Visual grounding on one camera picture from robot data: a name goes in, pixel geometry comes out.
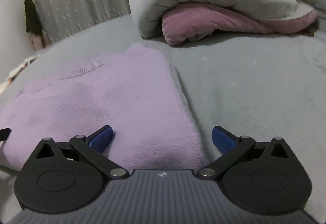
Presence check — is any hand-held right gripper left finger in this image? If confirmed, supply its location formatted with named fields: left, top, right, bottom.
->
left=31, top=125, right=129, bottom=179

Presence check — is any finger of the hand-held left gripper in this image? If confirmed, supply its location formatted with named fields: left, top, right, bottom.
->
left=0, top=128, right=12, bottom=142

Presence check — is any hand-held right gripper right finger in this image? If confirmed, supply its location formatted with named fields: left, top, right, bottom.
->
left=197, top=125, right=298, bottom=180

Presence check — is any lilac knit sweater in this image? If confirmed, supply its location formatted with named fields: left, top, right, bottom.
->
left=0, top=44, right=208, bottom=171

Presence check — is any grey bed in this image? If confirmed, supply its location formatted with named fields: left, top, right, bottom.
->
left=0, top=13, right=326, bottom=224

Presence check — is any white printed cloth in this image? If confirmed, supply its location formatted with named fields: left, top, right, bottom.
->
left=0, top=57, right=38, bottom=94

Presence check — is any pink hanging garment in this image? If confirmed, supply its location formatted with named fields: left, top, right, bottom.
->
left=31, top=33, right=44, bottom=50

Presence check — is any dark hanging garment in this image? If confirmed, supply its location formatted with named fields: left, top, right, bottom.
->
left=24, top=0, right=43, bottom=36

